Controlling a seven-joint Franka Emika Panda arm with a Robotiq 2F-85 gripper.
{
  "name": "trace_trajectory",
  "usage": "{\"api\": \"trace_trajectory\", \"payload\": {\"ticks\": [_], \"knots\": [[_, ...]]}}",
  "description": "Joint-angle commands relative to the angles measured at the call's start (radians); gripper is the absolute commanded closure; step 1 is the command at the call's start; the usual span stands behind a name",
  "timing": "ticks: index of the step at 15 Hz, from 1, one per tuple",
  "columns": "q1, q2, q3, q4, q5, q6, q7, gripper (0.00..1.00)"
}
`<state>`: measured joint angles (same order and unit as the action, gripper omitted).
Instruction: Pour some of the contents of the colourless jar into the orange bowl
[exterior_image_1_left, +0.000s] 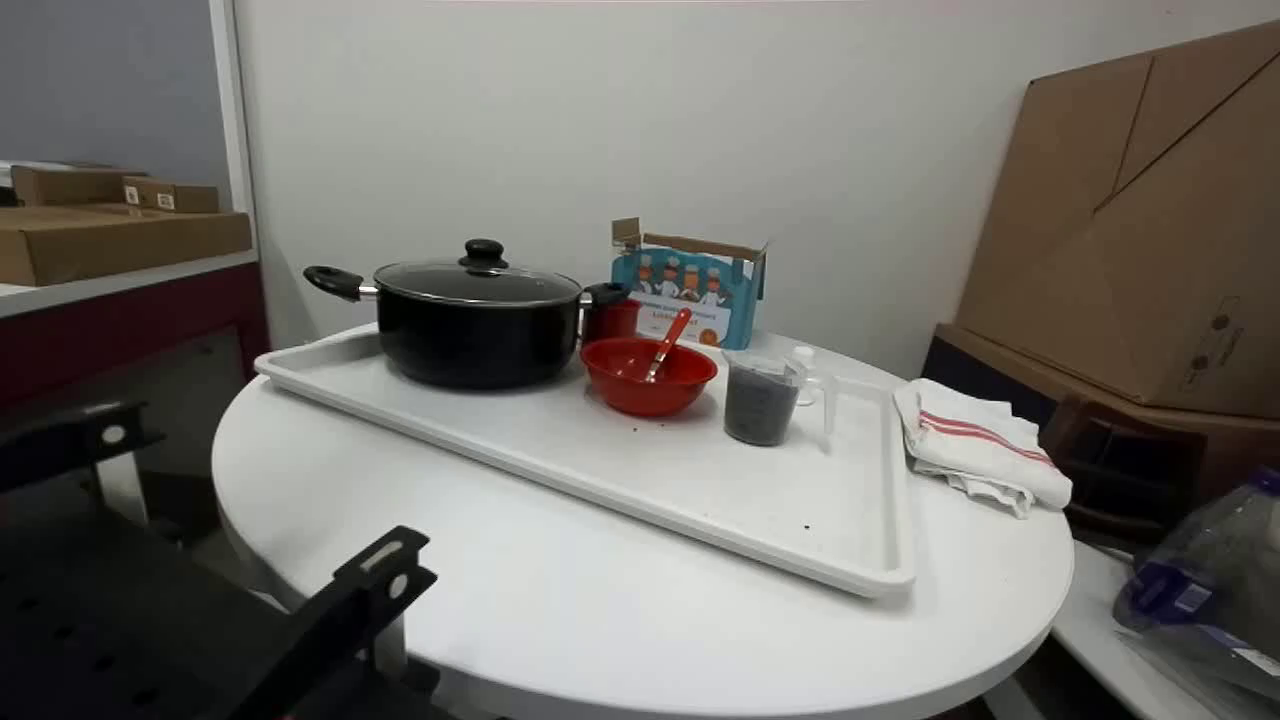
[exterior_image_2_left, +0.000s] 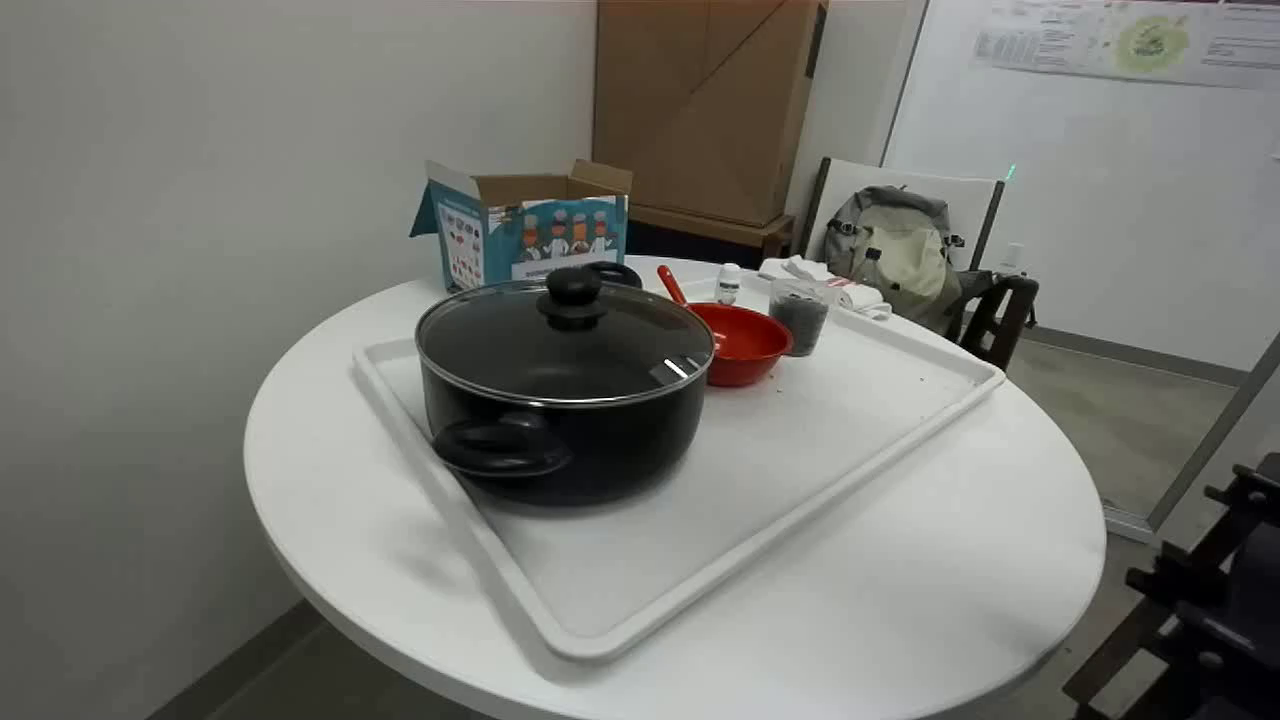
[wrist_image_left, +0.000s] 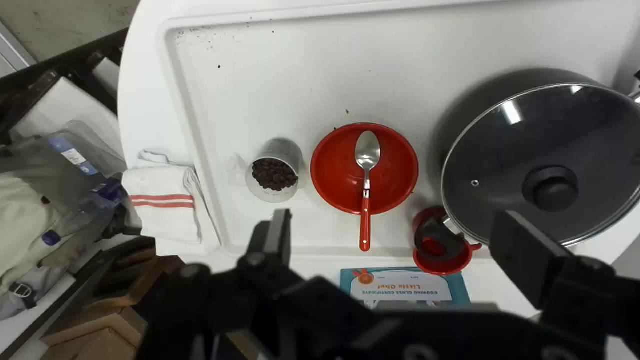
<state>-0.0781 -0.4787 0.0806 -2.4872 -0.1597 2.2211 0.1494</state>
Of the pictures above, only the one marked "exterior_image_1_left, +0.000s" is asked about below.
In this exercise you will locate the orange bowl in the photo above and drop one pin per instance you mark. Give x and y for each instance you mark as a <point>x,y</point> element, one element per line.
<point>640,385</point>

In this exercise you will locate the orange plastic spoon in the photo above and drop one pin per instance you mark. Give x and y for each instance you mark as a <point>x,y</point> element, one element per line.
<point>664,343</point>

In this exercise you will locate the dark red cup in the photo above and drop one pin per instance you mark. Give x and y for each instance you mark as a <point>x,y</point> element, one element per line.
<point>615,322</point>

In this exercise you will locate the blue printed cardboard box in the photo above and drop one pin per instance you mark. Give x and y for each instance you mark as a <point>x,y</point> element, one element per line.
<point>694,282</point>

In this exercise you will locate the white plastic tray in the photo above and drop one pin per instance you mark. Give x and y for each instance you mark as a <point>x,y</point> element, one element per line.
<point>603,464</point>

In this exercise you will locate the black cooking pot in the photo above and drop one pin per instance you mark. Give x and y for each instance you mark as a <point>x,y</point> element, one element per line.
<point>460,343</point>

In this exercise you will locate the glass pot lid black knob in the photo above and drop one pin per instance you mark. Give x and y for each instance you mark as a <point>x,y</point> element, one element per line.
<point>473,282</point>

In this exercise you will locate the white towel red stripes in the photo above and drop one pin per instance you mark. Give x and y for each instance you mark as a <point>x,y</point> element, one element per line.
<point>972,447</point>

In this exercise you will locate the dark wooden rack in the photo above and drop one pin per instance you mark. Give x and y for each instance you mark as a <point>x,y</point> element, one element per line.
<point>1125,464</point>

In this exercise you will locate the large brown cardboard sheet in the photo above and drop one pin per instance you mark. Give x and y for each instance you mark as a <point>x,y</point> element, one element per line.
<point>1145,241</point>

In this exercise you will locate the red cabinet white top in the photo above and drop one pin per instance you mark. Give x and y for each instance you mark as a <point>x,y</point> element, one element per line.
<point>122,324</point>

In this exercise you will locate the wide flat cardboard box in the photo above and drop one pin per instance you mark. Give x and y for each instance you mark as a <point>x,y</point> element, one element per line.
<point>122,241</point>

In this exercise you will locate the small cardboard box with labels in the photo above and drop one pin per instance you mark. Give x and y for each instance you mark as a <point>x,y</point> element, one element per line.
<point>82,185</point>

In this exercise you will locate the clear plastic bag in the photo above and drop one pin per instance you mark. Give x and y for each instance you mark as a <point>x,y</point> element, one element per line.
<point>1222,586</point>

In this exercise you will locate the black metal bracket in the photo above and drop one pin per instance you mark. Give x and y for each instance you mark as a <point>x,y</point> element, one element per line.
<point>72,441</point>
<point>343,614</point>

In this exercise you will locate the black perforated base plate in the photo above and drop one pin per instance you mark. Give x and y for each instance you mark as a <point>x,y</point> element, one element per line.
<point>93,614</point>

